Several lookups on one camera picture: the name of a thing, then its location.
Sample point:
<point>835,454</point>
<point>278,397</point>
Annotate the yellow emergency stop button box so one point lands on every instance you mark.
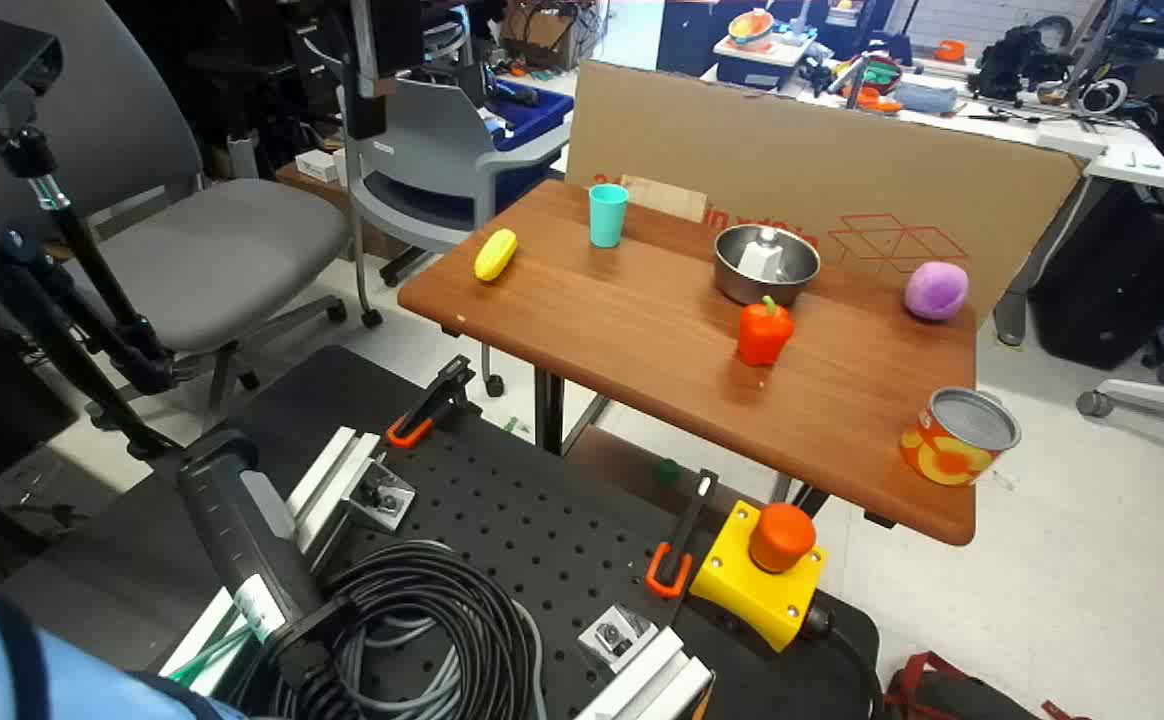
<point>757,577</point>

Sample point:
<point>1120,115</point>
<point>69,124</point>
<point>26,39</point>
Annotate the white desk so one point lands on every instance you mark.
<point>1114,145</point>

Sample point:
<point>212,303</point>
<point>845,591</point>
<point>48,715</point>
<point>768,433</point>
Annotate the black perforated mounting board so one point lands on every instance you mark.
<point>525,514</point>

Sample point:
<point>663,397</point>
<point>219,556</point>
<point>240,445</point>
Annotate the yellow toy lemon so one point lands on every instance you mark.
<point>493,253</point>

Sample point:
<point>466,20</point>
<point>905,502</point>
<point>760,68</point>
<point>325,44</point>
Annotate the black camera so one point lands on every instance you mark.
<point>3,74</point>

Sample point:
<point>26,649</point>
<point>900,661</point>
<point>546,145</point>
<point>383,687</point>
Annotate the small green object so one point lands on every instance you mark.
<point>665,471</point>

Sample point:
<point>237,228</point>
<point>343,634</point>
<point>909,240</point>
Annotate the white office chair base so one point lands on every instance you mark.
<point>1146,397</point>

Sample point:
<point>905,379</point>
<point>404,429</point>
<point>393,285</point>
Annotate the aluminium profile rail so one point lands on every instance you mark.
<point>653,674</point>
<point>325,480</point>

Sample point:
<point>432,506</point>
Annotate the purple ball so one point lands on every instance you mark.
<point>938,290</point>

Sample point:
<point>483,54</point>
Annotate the large cardboard board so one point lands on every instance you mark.
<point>764,145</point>

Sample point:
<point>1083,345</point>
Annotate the grey fabric office chair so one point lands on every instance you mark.
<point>204,253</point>

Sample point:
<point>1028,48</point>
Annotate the black suitcase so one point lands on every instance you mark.
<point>1114,272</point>

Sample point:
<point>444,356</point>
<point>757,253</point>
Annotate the black tripod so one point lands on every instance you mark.
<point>84,281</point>

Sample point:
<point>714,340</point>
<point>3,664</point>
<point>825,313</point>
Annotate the blue storage bin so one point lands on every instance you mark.
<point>534,115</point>

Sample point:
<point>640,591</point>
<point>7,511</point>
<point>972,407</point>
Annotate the light blue sleeve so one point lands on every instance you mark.
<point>22,664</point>

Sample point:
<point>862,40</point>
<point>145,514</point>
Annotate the black backpack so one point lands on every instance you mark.
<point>1022,60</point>

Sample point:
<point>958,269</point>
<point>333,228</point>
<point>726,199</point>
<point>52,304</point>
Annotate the black orange clamp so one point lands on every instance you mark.
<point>429,401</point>
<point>680,542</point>

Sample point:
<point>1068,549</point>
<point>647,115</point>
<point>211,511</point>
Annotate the stainless steel bowl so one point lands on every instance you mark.
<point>743,281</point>

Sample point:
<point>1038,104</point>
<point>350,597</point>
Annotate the black table leg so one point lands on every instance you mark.
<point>551,408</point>

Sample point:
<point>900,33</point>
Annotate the light grey plastic chair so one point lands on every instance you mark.
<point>444,166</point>

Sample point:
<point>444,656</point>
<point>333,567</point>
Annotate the red black bag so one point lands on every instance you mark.
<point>955,694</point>

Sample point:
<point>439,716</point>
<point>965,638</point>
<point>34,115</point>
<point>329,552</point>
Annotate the small translucent white bottle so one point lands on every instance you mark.
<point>764,258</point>

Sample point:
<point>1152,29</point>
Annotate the orange yellow tin can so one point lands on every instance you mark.
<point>950,445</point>

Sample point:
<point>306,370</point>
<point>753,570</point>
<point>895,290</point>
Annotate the black power strip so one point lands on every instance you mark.
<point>245,535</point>

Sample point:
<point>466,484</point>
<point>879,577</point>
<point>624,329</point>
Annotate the teal plastic cup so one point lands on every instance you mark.
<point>609,216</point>

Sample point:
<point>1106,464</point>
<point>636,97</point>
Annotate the small cardboard piece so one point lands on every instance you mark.
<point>665,199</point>

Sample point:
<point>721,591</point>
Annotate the red toy bell pepper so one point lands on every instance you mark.
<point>760,335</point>

